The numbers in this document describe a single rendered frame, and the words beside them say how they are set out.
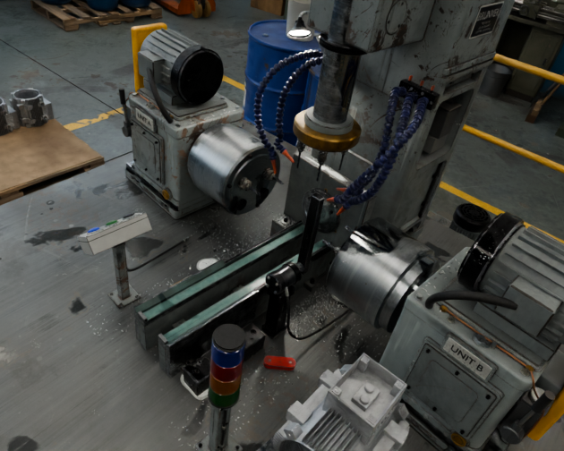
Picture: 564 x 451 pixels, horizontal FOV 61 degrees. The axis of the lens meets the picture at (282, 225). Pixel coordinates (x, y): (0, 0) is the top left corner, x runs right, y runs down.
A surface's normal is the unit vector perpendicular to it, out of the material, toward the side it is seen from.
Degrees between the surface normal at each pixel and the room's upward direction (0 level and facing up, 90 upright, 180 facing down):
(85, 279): 0
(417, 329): 90
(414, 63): 90
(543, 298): 0
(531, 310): 90
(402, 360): 90
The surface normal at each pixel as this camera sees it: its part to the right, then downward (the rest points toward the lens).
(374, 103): -0.70, 0.38
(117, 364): 0.13, -0.76
